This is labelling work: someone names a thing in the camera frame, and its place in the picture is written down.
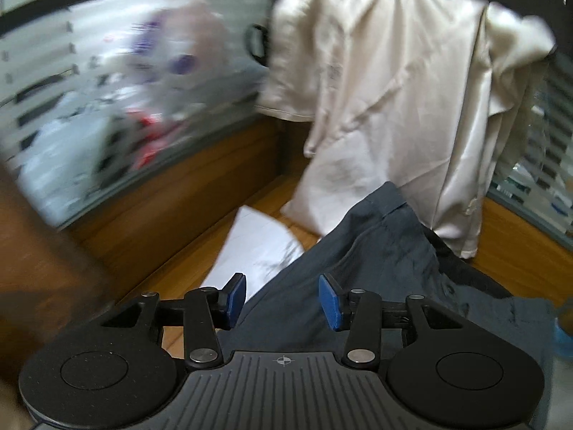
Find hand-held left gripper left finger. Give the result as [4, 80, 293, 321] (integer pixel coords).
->
[101, 272, 248, 370]

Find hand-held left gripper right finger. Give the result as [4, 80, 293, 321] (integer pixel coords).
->
[318, 273, 470, 370]

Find black scissors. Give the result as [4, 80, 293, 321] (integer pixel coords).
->
[245, 23, 270, 60]

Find white plastic bag purple print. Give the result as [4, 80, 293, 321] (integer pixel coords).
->
[125, 2, 233, 113]

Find light blue object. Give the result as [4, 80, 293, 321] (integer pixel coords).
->
[553, 305, 573, 359]

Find cream satin shirt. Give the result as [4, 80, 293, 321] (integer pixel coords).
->
[201, 0, 558, 292]

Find glass and wood desk partition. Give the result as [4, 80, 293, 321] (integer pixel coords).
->
[475, 49, 573, 278]
[0, 0, 287, 287]

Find dark grey garment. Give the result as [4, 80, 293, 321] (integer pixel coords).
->
[214, 181, 560, 430]

